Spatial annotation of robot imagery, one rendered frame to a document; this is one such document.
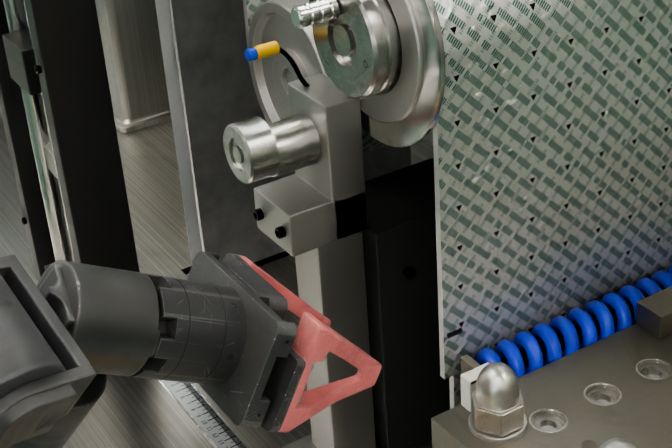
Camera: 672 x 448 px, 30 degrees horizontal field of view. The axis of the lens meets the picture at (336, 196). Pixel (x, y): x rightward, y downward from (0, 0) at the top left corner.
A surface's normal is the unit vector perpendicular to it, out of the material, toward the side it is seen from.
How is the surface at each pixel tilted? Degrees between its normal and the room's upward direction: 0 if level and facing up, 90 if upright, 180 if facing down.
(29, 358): 36
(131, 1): 90
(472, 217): 90
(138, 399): 0
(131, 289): 41
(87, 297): 50
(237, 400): 61
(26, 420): 121
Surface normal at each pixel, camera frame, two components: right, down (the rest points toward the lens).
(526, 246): 0.52, 0.38
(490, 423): -0.47, 0.45
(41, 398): 0.54, -0.68
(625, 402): -0.07, -0.87
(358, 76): -0.85, 0.30
